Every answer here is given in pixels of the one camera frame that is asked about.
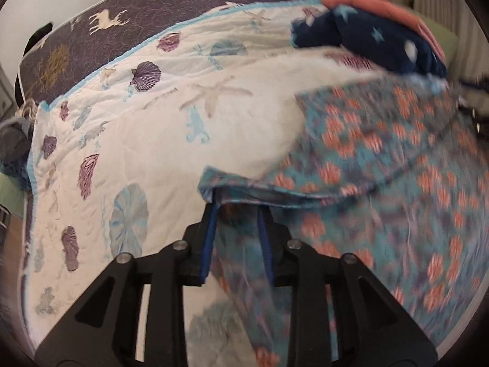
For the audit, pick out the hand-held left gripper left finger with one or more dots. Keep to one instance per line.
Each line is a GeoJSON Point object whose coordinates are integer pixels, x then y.
{"type": "Point", "coordinates": [208, 244]}

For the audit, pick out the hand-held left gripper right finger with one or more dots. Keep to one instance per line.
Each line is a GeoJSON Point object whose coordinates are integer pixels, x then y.
{"type": "Point", "coordinates": [265, 244]}

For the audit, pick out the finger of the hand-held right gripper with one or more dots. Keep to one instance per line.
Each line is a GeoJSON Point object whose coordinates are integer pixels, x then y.
{"type": "Point", "coordinates": [473, 118]}
{"type": "Point", "coordinates": [475, 86]}

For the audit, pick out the teal floral shirt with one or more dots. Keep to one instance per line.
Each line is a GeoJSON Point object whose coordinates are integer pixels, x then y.
{"type": "Point", "coordinates": [382, 160]}

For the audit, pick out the pile of grey clothes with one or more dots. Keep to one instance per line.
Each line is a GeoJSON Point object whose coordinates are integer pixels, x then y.
{"type": "Point", "coordinates": [15, 137]}

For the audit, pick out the large green pillow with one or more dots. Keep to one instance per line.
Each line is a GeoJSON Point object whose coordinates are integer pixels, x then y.
{"type": "Point", "coordinates": [447, 42]}

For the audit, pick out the white seashell print quilt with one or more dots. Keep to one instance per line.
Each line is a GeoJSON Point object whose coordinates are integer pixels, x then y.
{"type": "Point", "coordinates": [152, 141]}

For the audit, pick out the pink folded garment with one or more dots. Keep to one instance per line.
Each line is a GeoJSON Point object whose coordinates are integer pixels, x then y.
{"type": "Point", "coordinates": [382, 5]}

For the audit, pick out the navy star print garment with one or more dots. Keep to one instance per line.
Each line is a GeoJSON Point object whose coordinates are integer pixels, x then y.
{"type": "Point", "coordinates": [363, 34]}

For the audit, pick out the small green cushion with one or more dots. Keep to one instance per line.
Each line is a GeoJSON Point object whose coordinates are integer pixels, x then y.
{"type": "Point", "coordinates": [9, 191]}

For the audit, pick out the purple deer print mattress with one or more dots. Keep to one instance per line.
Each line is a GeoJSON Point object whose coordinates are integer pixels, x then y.
{"type": "Point", "coordinates": [152, 7]}

